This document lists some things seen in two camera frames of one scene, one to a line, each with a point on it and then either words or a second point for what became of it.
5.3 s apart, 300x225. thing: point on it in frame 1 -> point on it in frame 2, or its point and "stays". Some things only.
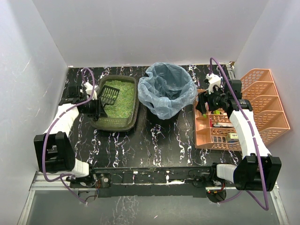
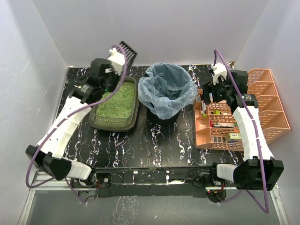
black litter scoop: x=108 y=95 -> x=130 y=53
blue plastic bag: x=167 y=88 stays
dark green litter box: x=123 y=116 stays
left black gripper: x=97 y=108 -> x=112 y=82
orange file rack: x=258 y=87 stays
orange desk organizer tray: x=215 y=131 stays
